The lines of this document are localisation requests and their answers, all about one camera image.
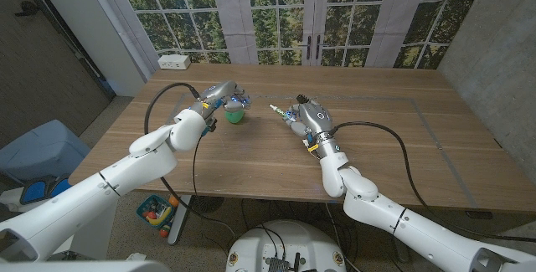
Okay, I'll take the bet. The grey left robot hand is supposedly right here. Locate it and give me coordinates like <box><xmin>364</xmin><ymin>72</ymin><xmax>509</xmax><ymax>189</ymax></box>
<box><xmin>190</xmin><ymin>80</ymin><xmax>253</xmax><ymax>116</ymax></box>

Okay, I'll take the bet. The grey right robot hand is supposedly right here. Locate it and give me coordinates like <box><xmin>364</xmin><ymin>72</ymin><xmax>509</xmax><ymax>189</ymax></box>
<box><xmin>284</xmin><ymin>100</ymin><xmax>343</xmax><ymax>160</ymax></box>

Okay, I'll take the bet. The white green marker body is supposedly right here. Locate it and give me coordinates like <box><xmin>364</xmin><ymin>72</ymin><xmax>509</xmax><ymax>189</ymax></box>
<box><xmin>269</xmin><ymin>104</ymin><xmax>295</xmax><ymax>121</ymax></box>

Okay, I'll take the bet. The green ball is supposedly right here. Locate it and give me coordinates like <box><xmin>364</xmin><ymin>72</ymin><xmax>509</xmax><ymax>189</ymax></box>
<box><xmin>224</xmin><ymin>108</ymin><xmax>246</xmax><ymax>126</ymax></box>

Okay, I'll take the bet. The white power strip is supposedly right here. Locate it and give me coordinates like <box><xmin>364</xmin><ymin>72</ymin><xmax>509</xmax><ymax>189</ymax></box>
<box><xmin>157</xmin><ymin>54</ymin><xmax>192</xmax><ymax>71</ymax></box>

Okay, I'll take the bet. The printed window backdrop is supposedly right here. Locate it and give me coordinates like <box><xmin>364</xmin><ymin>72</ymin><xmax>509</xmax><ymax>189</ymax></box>
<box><xmin>90</xmin><ymin>0</ymin><xmax>491</xmax><ymax>70</ymax></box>

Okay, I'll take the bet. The black round fan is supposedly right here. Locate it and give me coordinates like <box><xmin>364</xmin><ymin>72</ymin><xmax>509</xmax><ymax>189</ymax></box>
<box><xmin>190</xmin><ymin>195</ymin><xmax>225</xmax><ymax>215</ymax></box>

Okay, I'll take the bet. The white robot torso base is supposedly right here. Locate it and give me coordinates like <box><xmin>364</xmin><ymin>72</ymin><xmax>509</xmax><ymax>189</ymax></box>
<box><xmin>225</xmin><ymin>219</ymin><xmax>348</xmax><ymax>272</ymax></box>

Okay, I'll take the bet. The white table leg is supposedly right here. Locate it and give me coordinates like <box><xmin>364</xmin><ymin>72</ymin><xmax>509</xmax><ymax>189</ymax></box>
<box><xmin>167</xmin><ymin>194</ymin><xmax>193</xmax><ymax>246</ymax></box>

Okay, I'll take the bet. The basket of colourful toys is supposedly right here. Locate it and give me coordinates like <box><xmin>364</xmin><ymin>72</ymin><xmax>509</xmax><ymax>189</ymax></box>
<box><xmin>135</xmin><ymin>193</ymin><xmax>181</xmax><ymax>239</ymax></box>

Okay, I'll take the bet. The blue plastic bin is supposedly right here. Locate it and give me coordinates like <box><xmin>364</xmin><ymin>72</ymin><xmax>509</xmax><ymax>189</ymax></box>
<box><xmin>0</xmin><ymin>119</ymin><xmax>91</xmax><ymax>186</ymax></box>

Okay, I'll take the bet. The blue black foot pedal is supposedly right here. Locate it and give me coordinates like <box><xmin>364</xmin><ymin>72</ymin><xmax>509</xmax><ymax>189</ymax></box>
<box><xmin>19</xmin><ymin>174</ymin><xmax>73</xmax><ymax>206</ymax></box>

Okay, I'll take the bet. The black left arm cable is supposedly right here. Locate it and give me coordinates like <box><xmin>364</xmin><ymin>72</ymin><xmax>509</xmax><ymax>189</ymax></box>
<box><xmin>143</xmin><ymin>81</ymin><xmax>237</xmax><ymax>242</ymax></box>

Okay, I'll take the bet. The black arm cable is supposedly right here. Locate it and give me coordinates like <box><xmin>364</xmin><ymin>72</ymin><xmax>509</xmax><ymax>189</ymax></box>
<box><xmin>143</xmin><ymin>81</ymin><xmax>237</xmax><ymax>242</ymax></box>
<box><xmin>329</xmin><ymin>121</ymin><xmax>536</xmax><ymax>244</ymax></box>

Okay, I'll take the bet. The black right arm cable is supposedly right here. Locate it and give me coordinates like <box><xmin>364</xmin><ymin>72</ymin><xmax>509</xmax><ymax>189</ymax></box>
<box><xmin>329</xmin><ymin>121</ymin><xmax>536</xmax><ymax>244</ymax></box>

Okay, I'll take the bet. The black door handle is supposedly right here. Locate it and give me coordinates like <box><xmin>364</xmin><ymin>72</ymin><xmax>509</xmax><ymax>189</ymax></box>
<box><xmin>13</xmin><ymin>0</ymin><xmax>41</xmax><ymax>18</ymax></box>

